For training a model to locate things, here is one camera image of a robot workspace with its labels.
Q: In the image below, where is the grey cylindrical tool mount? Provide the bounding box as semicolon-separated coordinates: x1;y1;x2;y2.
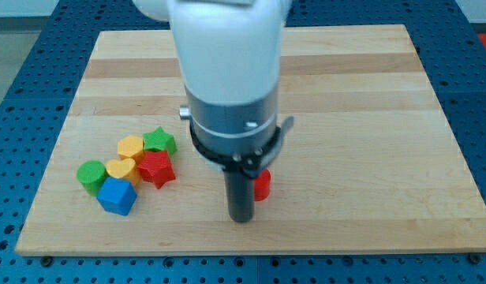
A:
179;88;294;178

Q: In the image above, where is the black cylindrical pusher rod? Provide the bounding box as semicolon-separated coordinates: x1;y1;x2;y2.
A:
224;171;254;222

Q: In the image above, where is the red cylinder block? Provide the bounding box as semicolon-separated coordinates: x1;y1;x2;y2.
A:
254;169;271;201

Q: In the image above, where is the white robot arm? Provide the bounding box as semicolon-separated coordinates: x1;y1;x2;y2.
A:
133;0;294;222

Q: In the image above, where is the green star block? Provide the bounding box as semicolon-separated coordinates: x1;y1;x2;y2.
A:
143;127;178;156

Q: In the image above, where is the red star block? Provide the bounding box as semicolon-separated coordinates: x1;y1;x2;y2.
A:
137;151;176;189

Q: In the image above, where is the yellow hexagon block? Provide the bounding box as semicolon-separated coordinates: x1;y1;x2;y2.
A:
117;136;144;164

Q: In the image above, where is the yellow heart block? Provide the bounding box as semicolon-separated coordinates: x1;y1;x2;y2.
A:
106;158;141;187

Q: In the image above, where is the blue cube block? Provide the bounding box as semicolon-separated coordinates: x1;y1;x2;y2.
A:
96;177;137;216

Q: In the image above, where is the wooden board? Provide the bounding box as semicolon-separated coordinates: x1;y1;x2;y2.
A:
15;25;486;256

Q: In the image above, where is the green cylinder block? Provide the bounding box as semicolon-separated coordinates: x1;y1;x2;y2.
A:
77;160;108;196

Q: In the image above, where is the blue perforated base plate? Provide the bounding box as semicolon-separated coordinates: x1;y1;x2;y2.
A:
0;0;486;283

